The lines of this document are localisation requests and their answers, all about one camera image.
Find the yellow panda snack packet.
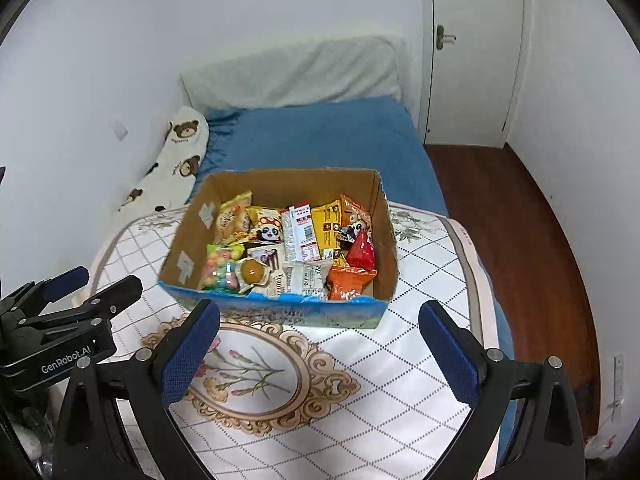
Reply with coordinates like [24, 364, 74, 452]
[247, 206, 287, 247]

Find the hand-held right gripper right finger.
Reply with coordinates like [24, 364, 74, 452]
[418, 300, 586, 480]

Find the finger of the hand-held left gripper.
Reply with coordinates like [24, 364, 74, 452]
[10, 266, 91, 318]
[27, 275, 143, 333]

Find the pastel candy bag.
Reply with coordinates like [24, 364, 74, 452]
[199, 243, 249, 294]

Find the bear print pillow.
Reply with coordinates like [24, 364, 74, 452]
[117, 106, 210, 213]

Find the blue bed sheet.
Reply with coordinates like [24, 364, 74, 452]
[191, 97, 517, 463]

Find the white door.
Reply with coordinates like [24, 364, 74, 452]
[417, 0, 532, 149]

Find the yellow chips packet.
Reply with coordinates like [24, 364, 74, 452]
[215, 190, 253, 247]

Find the white wall socket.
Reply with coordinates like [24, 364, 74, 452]
[611, 354, 626, 409]

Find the brown cardboard box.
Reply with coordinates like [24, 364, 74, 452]
[157, 168, 399, 329]

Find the white plastic bag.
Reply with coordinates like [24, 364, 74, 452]
[584, 432, 627, 462]

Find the white chocolate biscuit packet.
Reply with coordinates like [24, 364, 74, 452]
[246, 244, 295, 301]

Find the brass door handle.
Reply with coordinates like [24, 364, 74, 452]
[434, 24, 457, 51]

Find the white grey snack packet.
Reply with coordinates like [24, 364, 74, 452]
[284, 259, 334, 302]

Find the round pastry packet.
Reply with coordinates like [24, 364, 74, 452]
[235, 256, 272, 295]

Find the orange cartoon snack packet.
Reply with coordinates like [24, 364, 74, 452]
[340, 193, 374, 235]

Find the black and yellow snack packet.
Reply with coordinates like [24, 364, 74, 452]
[310, 200, 345, 262]

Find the white pillow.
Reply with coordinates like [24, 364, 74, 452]
[179, 35, 404, 111]

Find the white red label snack packet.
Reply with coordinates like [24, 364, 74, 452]
[279, 202, 322, 264]

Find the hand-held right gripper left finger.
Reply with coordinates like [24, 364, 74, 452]
[52, 299, 222, 480]

